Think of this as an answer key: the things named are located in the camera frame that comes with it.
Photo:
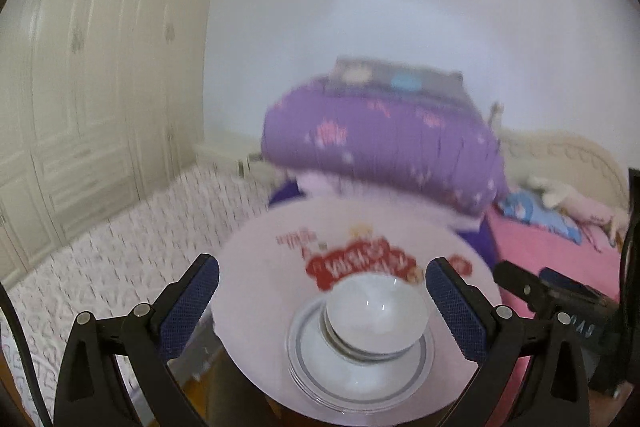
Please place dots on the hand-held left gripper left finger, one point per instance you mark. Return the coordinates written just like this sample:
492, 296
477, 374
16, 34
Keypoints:
192, 302

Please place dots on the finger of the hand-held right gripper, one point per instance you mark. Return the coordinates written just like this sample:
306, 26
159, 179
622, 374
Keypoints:
517, 284
570, 284

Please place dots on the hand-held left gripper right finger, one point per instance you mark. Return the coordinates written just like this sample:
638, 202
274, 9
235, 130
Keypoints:
457, 312

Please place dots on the pink bedsheet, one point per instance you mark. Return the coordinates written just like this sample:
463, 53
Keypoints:
540, 252

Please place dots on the blue printed pillow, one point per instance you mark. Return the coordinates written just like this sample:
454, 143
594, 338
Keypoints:
535, 213

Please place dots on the round pink printed table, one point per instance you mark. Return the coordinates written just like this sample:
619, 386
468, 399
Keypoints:
260, 267

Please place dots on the cream and pink plush toy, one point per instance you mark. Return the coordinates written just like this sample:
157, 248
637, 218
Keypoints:
575, 202

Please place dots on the white heart-print bedsheet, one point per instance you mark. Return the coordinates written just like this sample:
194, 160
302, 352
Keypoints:
115, 247

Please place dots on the person's olive trouser leg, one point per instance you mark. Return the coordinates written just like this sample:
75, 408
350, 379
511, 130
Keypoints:
235, 392

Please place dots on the cream carved headboard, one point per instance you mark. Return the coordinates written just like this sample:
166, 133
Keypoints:
560, 152

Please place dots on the cream nightstand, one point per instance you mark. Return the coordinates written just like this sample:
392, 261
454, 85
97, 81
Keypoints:
220, 154

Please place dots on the purple floral quilt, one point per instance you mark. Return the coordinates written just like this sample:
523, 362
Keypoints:
380, 142

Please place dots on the cream panelled wardrobe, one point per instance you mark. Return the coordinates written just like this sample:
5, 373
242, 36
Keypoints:
90, 97

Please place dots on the grey floral pillow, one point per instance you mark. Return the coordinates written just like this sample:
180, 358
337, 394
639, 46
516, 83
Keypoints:
400, 79

